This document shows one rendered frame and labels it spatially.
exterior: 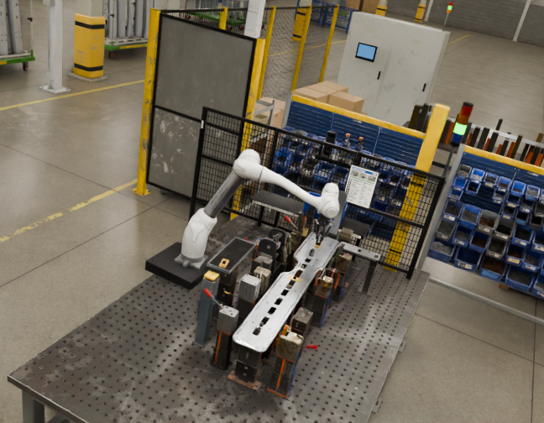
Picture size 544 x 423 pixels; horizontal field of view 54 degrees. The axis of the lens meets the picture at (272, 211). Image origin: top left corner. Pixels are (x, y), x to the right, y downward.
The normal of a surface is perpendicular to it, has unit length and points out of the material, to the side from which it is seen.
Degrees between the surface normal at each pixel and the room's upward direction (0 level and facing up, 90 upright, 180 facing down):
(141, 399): 0
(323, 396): 0
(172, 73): 91
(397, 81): 90
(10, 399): 0
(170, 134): 89
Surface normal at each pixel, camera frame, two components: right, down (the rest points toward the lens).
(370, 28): -0.43, 0.33
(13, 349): 0.18, -0.88
